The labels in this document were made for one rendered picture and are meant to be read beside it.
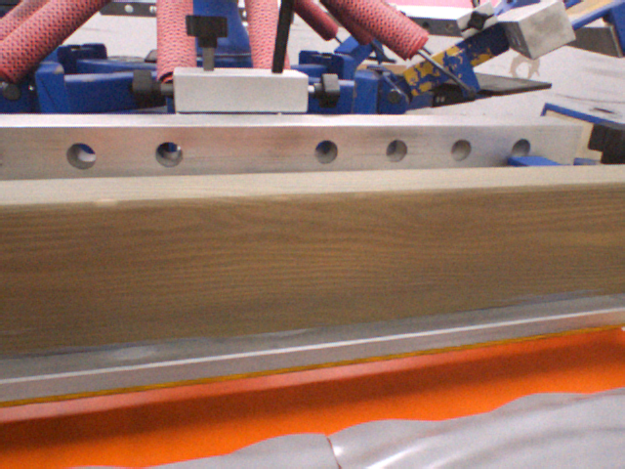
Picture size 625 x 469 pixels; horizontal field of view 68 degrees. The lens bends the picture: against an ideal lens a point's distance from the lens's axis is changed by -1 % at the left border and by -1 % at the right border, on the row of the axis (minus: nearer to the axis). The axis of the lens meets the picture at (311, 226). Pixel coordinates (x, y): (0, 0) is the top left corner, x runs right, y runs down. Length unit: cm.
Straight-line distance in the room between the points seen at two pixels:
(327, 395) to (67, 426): 12
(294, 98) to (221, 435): 33
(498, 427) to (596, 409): 5
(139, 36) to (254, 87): 388
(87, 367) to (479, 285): 17
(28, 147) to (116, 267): 25
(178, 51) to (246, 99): 21
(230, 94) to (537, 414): 35
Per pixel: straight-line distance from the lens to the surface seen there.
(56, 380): 21
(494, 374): 28
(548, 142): 54
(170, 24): 69
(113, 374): 20
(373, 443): 22
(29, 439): 25
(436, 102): 164
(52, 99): 83
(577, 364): 31
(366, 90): 85
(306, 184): 19
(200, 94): 46
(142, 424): 24
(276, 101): 47
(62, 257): 19
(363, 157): 44
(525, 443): 24
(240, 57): 96
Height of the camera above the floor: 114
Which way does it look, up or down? 24 degrees down
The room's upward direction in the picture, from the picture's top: 3 degrees clockwise
